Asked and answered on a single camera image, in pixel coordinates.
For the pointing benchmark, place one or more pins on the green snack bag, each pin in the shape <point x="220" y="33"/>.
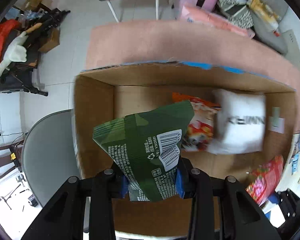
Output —
<point x="146" y="148"/>

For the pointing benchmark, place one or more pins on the grey chair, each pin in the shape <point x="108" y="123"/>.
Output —
<point x="267" y="14"/>

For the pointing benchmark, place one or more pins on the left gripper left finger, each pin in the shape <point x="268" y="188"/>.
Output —
<point x="107" y="185"/>

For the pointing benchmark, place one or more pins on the zebra pattern bag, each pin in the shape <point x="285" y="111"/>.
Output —
<point x="236" y="12"/>

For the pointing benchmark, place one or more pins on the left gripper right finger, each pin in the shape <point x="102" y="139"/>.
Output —
<point x="194" y="184"/>

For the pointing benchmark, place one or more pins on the red floral cloth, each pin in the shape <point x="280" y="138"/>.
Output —
<point x="265" y="179"/>

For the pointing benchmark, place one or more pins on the red plastic bag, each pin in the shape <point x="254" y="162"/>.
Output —
<point x="1" y="40"/>

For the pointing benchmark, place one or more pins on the white goose plush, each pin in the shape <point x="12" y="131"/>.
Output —
<point x="15" y="51"/>

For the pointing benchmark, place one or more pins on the orange snack bag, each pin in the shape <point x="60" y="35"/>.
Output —
<point x="200" y="130"/>

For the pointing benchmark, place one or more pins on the pink table mat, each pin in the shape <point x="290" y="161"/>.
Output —
<point x="141" y="41"/>

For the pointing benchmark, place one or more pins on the white pillow pack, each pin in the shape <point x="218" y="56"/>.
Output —
<point x="240" y="124"/>

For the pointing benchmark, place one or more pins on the round grey stool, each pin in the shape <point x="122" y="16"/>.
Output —
<point x="48" y="155"/>

